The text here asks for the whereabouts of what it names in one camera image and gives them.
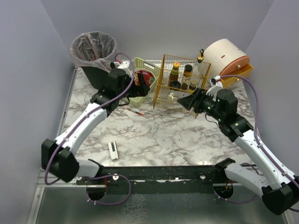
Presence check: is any pale green plastic basket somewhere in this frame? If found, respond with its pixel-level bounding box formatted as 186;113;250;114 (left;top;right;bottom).
130;57;160;107

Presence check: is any white round drawer box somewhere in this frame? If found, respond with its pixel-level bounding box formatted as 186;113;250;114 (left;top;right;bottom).
203;39;253;88

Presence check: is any gold-spout oil bottle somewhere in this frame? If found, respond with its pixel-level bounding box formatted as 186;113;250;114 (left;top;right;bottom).
196;49;205;76

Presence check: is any small yellow spice bottle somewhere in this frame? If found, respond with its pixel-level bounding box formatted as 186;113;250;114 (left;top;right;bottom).
189;80;197;91

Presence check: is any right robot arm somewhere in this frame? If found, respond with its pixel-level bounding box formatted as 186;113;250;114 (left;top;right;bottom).
177;89;299;215

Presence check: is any black ribbed trash bin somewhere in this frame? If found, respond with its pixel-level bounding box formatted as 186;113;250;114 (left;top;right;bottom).
82;66;116;91

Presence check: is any black-lid glass jar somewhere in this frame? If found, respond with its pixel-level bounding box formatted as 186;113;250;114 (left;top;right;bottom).
169;80;181;91

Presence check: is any gold wire rack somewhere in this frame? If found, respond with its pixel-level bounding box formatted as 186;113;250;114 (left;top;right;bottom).
153;54;211;112

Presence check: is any white folded peeler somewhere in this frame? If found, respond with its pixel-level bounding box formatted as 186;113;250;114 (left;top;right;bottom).
108;141;119;161

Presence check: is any green-lid seasoning shaker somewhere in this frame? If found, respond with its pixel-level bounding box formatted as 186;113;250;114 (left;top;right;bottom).
167;92;178;102

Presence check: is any red floral plate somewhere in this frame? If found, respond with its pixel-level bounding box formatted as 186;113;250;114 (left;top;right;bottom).
135;70;155;87

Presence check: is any red pen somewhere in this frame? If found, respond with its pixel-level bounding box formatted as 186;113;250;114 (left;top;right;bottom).
127;108;145;117

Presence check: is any yellow-lid sauce jar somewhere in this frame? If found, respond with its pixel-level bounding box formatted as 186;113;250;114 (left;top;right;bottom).
168;62;180;86

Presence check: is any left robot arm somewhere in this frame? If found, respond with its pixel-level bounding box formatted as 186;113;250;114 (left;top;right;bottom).
42;68;150;185

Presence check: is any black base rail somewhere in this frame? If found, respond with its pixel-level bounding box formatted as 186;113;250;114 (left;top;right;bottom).
37;164;243;196

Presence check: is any gold-cap pepper grinder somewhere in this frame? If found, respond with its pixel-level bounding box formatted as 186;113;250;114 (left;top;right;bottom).
181;64;192;90

